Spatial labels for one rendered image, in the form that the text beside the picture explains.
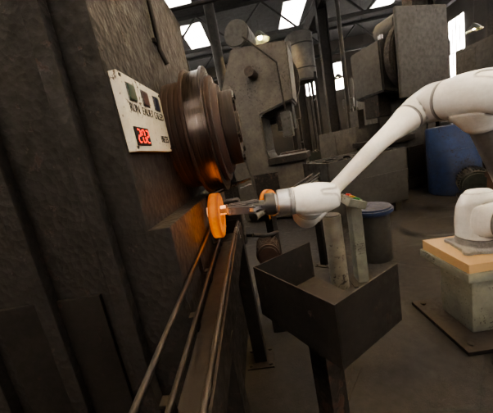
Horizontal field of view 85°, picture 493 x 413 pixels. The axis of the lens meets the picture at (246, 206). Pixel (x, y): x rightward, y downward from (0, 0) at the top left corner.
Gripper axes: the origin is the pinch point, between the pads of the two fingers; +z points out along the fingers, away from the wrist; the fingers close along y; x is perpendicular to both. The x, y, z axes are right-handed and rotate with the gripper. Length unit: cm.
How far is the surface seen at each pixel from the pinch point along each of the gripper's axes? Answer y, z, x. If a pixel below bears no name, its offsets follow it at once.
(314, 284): -17.5, -27.7, -21.7
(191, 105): -1.0, 2.5, 34.8
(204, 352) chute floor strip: -39.3, 0.8, -22.7
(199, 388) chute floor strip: -48, 0, -23
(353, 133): 375, -179, 25
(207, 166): 1.6, 1.1, 15.1
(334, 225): 78, -60, -35
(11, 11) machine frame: -27, 31, 54
